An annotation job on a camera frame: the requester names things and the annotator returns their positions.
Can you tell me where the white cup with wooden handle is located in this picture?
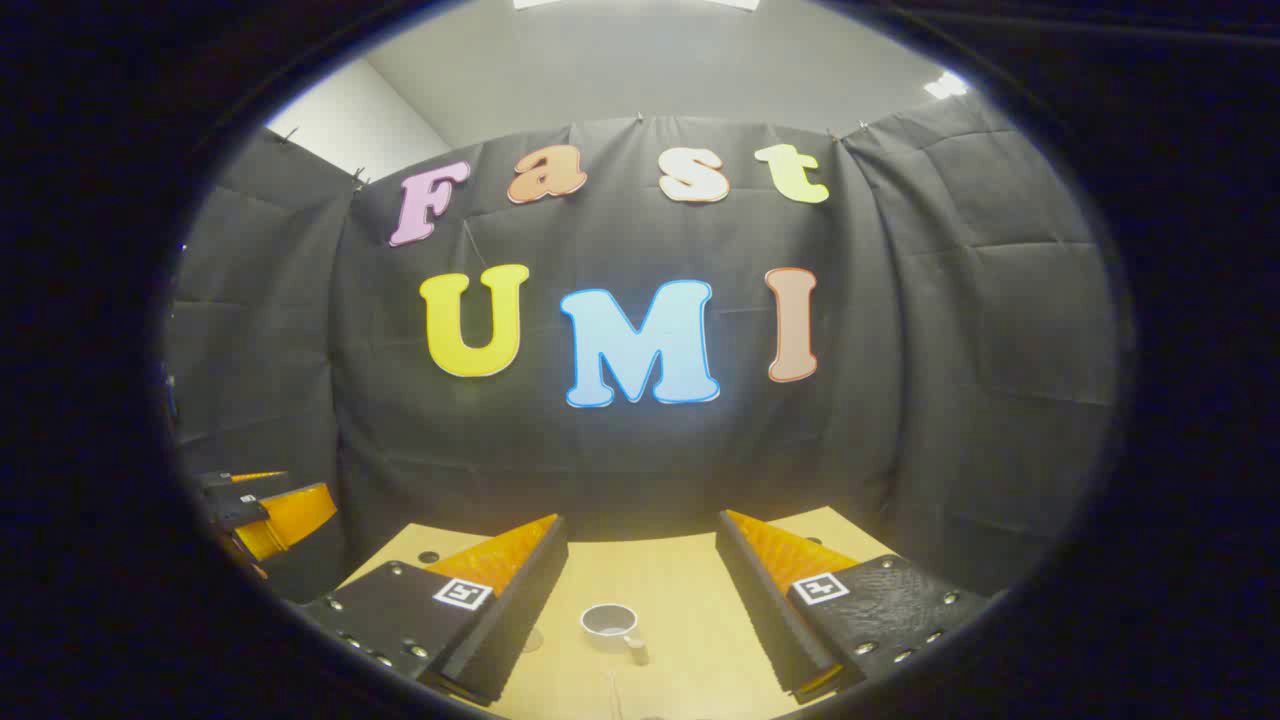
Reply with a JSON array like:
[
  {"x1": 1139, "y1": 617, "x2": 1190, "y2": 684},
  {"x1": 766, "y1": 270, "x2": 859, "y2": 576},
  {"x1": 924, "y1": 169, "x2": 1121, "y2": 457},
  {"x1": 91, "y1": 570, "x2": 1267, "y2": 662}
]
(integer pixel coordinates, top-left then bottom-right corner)
[{"x1": 580, "y1": 603, "x2": 651, "y2": 667}]

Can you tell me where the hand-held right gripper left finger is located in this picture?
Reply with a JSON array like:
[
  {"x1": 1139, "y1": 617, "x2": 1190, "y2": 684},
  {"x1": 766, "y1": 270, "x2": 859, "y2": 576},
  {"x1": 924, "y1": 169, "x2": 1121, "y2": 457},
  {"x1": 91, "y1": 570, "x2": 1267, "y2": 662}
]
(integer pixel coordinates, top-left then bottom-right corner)
[{"x1": 298, "y1": 514, "x2": 570, "y2": 707}]

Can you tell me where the wooden desktop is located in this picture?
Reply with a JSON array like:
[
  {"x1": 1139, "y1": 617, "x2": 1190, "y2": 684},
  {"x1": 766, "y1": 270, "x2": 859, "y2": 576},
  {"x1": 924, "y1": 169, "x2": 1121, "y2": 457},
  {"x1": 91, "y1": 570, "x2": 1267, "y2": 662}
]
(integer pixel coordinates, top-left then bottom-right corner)
[{"x1": 335, "y1": 505, "x2": 901, "y2": 720}]

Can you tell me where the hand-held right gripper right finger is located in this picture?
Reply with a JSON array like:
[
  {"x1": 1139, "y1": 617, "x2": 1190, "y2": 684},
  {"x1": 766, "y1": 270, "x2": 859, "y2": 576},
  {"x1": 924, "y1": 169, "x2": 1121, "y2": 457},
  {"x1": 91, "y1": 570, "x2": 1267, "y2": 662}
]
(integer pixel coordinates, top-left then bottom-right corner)
[{"x1": 714, "y1": 509, "x2": 993, "y2": 704}]

